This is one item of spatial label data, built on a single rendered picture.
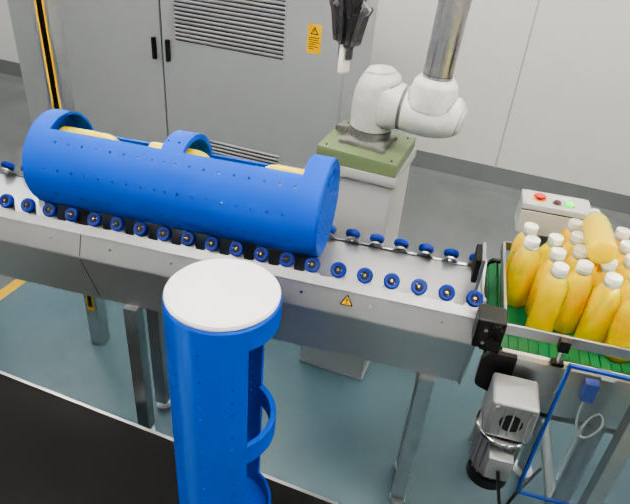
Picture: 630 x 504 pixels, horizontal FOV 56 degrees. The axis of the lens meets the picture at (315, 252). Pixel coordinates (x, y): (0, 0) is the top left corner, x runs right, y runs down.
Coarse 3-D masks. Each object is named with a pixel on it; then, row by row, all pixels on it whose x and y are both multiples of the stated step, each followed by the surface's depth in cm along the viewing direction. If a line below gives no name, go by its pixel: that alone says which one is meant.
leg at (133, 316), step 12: (132, 312) 197; (132, 324) 200; (144, 324) 205; (132, 336) 203; (144, 336) 207; (132, 348) 206; (144, 348) 209; (132, 360) 209; (144, 360) 211; (132, 372) 213; (144, 372) 213; (144, 384) 215; (144, 396) 218; (144, 408) 222; (144, 420) 226
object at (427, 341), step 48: (0, 192) 195; (0, 240) 188; (48, 240) 184; (96, 240) 180; (336, 240) 185; (96, 288) 196; (144, 288) 187; (288, 288) 171; (432, 288) 168; (480, 288) 170; (288, 336) 187; (336, 336) 179; (384, 336) 172; (432, 336) 165
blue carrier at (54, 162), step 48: (48, 144) 168; (96, 144) 166; (144, 144) 188; (192, 144) 181; (48, 192) 173; (96, 192) 168; (144, 192) 164; (192, 192) 161; (240, 192) 158; (288, 192) 156; (336, 192) 176; (240, 240) 169; (288, 240) 161
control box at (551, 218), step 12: (528, 192) 184; (540, 192) 185; (528, 204) 178; (540, 204) 178; (552, 204) 179; (564, 204) 179; (576, 204) 180; (588, 204) 180; (516, 216) 186; (528, 216) 180; (540, 216) 179; (552, 216) 178; (564, 216) 177; (576, 216) 176; (516, 228) 183; (540, 228) 181; (552, 228) 180; (564, 228) 179
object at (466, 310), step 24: (0, 216) 185; (24, 216) 184; (120, 240) 178; (144, 240) 177; (168, 240) 176; (264, 264) 171; (336, 288) 167; (360, 288) 166; (384, 288) 165; (456, 312) 161
